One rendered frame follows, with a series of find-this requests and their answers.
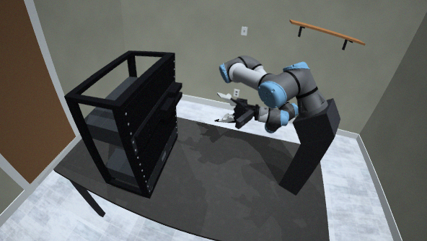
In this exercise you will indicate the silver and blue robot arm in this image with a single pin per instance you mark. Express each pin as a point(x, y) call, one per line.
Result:
point(276, 90)

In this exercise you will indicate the black server rack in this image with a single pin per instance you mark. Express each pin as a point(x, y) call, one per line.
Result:
point(133, 115)

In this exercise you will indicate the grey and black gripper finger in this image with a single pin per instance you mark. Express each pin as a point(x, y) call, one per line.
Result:
point(227, 119)
point(229, 99)

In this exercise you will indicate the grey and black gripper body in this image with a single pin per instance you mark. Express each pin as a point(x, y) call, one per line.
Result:
point(238, 111)

